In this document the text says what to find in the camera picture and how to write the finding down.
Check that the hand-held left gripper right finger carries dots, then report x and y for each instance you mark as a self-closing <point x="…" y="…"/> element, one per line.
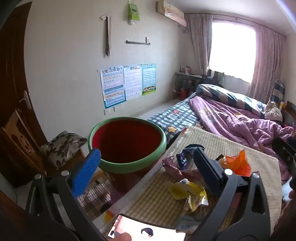
<point x="208" y="172"/>

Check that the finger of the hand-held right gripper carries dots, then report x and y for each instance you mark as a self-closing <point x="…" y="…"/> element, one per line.
<point x="285" y="153"/>

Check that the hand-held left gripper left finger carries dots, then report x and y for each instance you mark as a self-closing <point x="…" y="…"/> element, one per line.
<point x="87" y="169"/>

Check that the dark blue snack wrapper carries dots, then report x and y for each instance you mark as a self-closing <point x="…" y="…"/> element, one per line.
<point x="185" y="157"/>

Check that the yellow packet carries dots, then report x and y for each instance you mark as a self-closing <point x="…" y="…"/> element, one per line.
<point x="185" y="192"/>

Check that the orange plastic bag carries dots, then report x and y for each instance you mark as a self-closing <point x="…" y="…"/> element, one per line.
<point x="237" y="163"/>

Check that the purple snack wrapper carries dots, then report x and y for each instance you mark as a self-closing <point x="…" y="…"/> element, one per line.
<point x="172" y="169"/>

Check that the red bin with green rim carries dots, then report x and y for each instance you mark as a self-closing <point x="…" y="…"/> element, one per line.
<point x="124" y="139"/>

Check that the light blue paper packet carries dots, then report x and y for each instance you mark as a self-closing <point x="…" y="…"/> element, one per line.
<point x="185" y="226"/>

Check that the person's right hand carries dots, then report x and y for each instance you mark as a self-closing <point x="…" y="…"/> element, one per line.
<point x="292" y="197"/>

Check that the person's left hand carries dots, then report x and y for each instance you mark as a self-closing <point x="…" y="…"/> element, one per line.
<point x="122" y="236"/>

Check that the checked stool cushion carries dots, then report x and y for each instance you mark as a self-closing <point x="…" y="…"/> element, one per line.
<point x="97" y="199"/>

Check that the floral cushion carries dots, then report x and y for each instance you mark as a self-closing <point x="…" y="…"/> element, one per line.
<point x="62" y="148"/>

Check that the beige checked woven mat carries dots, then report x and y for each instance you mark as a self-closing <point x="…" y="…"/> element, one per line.
<point x="231" y="143"/>

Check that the dark bed headboard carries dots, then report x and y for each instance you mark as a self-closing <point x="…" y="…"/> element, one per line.
<point x="290" y="113"/>

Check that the white crumpled cloth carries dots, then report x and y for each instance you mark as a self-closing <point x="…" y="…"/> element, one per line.
<point x="272" y="111"/>

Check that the purple duvet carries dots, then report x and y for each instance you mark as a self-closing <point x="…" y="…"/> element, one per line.
<point x="231" y="122"/>

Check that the blue checked pillow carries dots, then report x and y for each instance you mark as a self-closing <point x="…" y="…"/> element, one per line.
<point x="278" y="91"/>

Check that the blue checked bed sheet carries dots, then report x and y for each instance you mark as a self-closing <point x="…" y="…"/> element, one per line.
<point x="175" y="115"/>

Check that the wooden chair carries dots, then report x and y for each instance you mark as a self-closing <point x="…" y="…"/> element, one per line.
<point x="16" y="143"/>

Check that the smartphone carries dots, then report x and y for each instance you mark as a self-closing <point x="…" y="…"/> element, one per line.
<point x="152" y="228"/>

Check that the blue patterned duvet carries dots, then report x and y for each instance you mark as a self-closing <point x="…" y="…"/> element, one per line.
<point x="231" y="96"/>

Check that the red container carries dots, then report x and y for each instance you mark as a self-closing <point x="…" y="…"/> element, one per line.
<point x="183" y="93"/>

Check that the pink curtain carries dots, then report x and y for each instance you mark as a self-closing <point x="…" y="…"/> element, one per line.
<point x="198" y="44"/>
<point x="266" y="62"/>

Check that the dark side table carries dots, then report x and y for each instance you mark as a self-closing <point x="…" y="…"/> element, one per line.
<point x="185" y="80"/>

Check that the small items on side table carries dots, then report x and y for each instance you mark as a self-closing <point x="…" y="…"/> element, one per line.
<point x="186" y="69"/>

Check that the brown wooden door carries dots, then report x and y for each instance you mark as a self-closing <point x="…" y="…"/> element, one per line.
<point x="13" y="69"/>

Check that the green hanging packet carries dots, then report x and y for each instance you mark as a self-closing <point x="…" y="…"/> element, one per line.
<point x="134" y="11"/>

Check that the covered air conditioner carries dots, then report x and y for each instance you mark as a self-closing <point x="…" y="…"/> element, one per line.
<point x="171" y="10"/>

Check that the white wall sockets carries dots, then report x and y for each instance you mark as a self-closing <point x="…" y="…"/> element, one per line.
<point x="109" y="111"/>

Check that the blue striped wall poster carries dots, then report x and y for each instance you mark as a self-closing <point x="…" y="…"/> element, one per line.
<point x="113" y="85"/>

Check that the white chart wall poster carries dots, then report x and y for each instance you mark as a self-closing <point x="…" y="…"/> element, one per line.
<point x="133" y="82"/>

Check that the teal chart wall poster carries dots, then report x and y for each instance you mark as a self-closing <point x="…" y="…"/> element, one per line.
<point x="149" y="78"/>

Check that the dark hanging wall strip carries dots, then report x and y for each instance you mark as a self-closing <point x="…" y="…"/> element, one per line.
<point x="107" y="34"/>

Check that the metal wall rail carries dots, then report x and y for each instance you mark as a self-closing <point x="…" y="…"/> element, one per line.
<point x="137" y="42"/>

